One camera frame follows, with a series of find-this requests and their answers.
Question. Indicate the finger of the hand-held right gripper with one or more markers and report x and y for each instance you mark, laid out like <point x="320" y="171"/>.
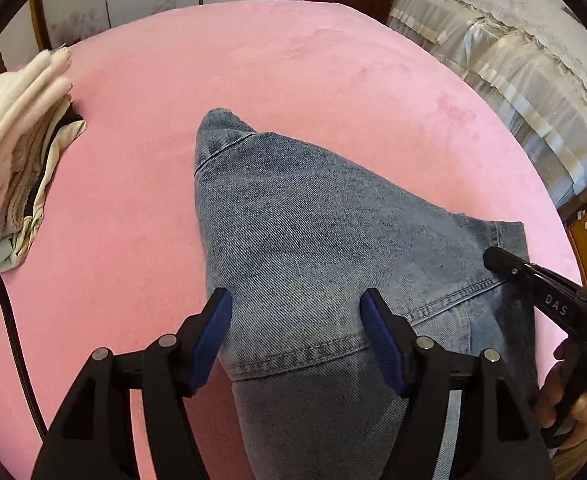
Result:
<point x="506" y="261"/>

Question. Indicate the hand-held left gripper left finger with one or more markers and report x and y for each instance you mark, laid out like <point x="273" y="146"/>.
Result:
<point x="212" y="331"/>

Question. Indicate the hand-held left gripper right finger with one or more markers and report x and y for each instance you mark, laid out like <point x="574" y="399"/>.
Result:
<point x="381" y="346"/>

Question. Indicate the blue denim jeans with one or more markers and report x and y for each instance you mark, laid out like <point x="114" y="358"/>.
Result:
<point x="298" y="240"/>

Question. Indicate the person's right forearm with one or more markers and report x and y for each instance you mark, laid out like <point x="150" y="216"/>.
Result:
<point x="581" y="449"/>

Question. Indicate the stack of folded cream clothes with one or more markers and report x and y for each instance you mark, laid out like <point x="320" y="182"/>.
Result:
<point x="8" y="105"/>

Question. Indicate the person's right hand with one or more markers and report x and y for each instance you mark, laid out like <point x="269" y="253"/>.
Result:
<point x="549" y="394"/>

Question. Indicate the pale green folded garment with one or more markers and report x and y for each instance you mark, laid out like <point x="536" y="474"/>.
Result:
<point x="60" y="142"/>

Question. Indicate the black folded garment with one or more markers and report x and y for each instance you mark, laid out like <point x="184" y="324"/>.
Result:
<point x="75" y="116"/>

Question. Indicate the pink bed sheet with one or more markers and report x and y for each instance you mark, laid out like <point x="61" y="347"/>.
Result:
<point x="323" y="60"/>

